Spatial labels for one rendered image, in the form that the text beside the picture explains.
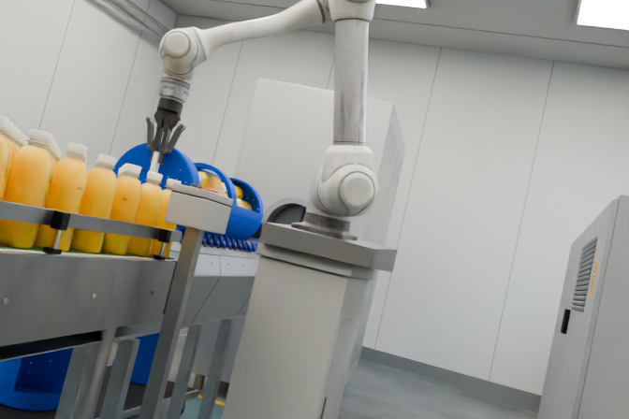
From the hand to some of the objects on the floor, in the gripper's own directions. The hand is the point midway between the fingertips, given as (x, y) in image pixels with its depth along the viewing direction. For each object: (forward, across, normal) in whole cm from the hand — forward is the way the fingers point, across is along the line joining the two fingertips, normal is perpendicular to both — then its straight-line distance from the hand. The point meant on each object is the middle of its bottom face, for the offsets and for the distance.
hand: (155, 163), depth 208 cm
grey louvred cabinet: (+117, +181, +160) cm, 268 cm away
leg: (+116, +5, +101) cm, 154 cm away
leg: (+116, -9, +3) cm, 117 cm away
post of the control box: (+116, +27, -25) cm, 122 cm away
